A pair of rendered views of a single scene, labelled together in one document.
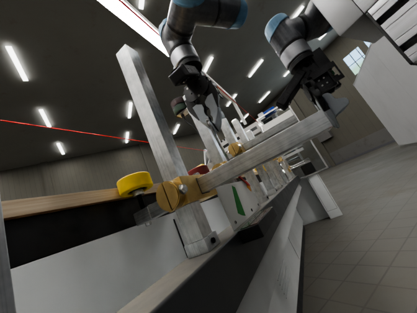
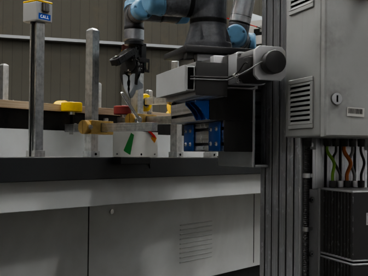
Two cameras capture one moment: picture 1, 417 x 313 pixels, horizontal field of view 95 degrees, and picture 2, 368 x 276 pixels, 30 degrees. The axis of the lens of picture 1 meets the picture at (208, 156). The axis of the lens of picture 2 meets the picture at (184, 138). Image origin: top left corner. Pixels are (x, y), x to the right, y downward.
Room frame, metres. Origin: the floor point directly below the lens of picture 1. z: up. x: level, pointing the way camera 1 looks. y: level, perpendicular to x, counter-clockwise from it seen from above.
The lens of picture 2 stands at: (-1.99, -0.86, 0.72)
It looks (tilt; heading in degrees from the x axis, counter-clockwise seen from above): 1 degrees up; 14
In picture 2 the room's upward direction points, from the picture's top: 1 degrees clockwise
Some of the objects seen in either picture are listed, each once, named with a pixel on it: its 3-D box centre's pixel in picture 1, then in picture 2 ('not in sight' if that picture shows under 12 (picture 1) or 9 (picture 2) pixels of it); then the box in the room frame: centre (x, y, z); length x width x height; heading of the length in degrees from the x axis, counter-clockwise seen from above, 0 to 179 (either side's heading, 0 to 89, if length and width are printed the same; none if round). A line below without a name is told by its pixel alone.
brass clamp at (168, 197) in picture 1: (188, 191); (96, 127); (0.38, 0.06, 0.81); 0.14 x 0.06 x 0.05; 156
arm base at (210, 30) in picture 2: not in sight; (207, 35); (0.12, -0.41, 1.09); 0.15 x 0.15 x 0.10
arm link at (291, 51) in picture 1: (296, 57); not in sight; (0.49, -0.35, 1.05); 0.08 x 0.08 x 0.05
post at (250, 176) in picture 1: (244, 164); (176, 116); (0.82, -0.13, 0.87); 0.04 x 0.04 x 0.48; 66
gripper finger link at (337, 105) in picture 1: (336, 107); not in sight; (0.48, -0.35, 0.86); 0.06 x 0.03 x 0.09; 66
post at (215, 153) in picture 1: (216, 154); (137, 104); (0.59, -0.03, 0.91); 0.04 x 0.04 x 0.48; 66
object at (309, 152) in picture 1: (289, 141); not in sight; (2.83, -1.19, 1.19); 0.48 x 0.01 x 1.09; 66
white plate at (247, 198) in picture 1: (242, 199); (136, 144); (0.55, -0.04, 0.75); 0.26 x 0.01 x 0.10; 156
